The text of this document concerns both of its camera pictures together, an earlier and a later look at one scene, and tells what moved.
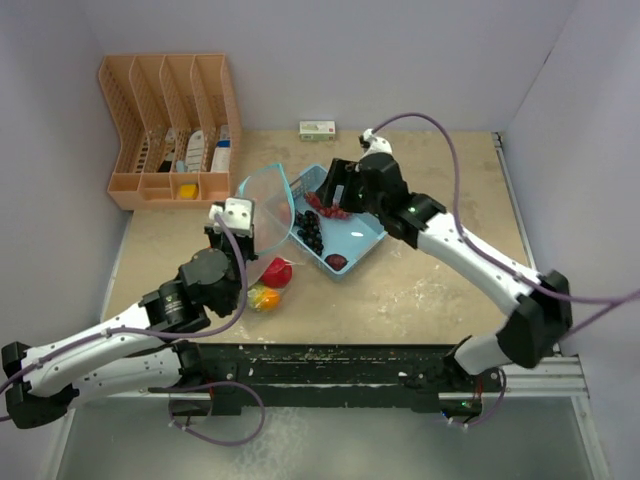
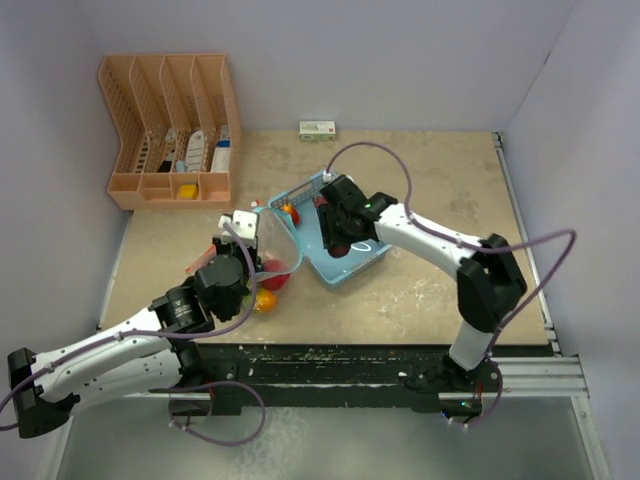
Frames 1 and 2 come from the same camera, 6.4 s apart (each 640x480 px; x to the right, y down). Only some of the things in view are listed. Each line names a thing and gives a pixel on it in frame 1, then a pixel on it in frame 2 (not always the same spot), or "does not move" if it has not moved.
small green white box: (317, 130) does not move
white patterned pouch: (195, 151) does not move
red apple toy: (278, 274) does not move
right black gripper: (345, 174) -> (330, 235)
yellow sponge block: (188, 191) does not move
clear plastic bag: (273, 209) -> (279, 251)
